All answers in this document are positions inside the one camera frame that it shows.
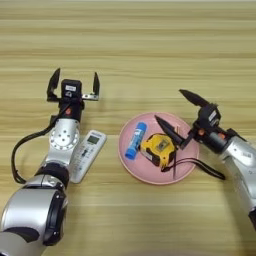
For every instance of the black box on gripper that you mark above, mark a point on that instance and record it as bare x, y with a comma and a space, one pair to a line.
209, 116
71, 89

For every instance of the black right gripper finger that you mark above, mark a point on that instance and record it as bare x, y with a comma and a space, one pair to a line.
170, 130
195, 98

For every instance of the yellow black tape measure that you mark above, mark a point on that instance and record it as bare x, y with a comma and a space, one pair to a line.
156, 148

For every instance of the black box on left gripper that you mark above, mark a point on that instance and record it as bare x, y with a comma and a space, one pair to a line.
71, 89

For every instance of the blue glue stick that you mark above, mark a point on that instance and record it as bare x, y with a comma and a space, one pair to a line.
136, 140

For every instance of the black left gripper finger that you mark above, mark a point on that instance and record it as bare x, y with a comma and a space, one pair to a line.
96, 83
53, 85

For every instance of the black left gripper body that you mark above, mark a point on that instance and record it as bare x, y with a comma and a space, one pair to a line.
71, 111

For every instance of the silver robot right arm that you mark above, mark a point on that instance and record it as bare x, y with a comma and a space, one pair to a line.
241, 166

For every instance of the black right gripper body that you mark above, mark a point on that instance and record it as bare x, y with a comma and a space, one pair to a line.
213, 138

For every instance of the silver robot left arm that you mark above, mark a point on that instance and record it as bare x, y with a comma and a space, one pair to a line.
56, 156

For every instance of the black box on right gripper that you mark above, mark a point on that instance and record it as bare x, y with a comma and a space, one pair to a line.
209, 116

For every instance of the pink round plate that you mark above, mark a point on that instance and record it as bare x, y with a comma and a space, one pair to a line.
186, 163

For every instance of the white remote control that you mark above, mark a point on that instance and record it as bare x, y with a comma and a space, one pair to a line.
85, 156

